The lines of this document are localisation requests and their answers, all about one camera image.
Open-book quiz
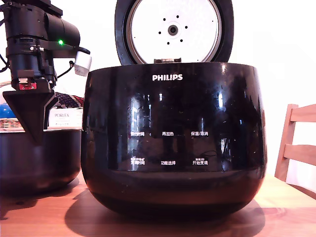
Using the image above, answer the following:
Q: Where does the wooden chair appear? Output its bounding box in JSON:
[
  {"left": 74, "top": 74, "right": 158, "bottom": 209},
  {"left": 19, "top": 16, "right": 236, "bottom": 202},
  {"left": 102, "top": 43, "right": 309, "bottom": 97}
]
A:
[{"left": 274, "top": 103, "right": 316, "bottom": 198}]

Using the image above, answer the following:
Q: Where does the black Philips rice cooker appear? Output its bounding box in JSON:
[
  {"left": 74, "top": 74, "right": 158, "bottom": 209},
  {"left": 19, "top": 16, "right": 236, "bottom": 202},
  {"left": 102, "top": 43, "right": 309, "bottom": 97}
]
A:
[{"left": 80, "top": 62, "right": 268, "bottom": 218}]

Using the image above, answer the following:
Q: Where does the woven wicker basket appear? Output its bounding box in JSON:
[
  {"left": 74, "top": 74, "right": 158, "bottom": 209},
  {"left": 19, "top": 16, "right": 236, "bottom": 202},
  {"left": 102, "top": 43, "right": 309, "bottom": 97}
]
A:
[{"left": 0, "top": 79, "right": 26, "bottom": 132}]

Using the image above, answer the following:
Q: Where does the black camera cable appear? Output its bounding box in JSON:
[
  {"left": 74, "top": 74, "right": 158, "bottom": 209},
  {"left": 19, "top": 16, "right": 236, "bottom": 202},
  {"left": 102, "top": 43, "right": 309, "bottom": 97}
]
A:
[{"left": 55, "top": 60, "right": 75, "bottom": 79}]

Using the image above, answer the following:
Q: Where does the dark red patterned cloth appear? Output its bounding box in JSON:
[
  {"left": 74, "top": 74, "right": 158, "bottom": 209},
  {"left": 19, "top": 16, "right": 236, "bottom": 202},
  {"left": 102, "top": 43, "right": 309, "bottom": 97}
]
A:
[{"left": 53, "top": 92, "right": 85, "bottom": 110}]

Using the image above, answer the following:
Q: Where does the pale grey camera box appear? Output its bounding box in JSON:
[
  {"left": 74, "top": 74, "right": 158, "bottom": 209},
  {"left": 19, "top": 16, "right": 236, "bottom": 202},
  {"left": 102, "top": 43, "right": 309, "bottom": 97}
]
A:
[{"left": 74, "top": 50, "right": 93, "bottom": 77}]

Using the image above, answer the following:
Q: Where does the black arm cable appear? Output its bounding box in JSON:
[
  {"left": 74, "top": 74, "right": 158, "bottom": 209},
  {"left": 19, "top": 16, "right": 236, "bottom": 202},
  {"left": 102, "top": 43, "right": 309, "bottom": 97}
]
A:
[{"left": 0, "top": 52, "right": 11, "bottom": 74}]

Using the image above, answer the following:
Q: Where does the dark metallic inner pot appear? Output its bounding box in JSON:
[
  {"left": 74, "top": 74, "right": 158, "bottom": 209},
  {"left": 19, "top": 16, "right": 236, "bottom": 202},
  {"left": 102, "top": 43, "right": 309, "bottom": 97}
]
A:
[{"left": 0, "top": 128, "right": 83, "bottom": 196}]

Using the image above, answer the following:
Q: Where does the blue ball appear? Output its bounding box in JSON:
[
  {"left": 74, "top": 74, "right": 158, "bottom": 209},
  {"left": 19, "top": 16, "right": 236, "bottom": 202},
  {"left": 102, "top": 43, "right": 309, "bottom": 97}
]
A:
[{"left": 0, "top": 103, "right": 16, "bottom": 119}]

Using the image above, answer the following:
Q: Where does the white Porlex box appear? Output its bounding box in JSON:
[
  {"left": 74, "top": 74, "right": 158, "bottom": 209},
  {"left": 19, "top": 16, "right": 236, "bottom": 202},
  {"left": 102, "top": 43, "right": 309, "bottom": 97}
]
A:
[{"left": 47, "top": 109, "right": 84, "bottom": 129}]

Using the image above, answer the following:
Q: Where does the black rice cooker lid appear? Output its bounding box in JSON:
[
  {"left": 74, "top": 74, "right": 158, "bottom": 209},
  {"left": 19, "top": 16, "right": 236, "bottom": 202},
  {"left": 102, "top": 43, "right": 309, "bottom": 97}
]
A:
[{"left": 114, "top": 0, "right": 235, "bottom": 66}]

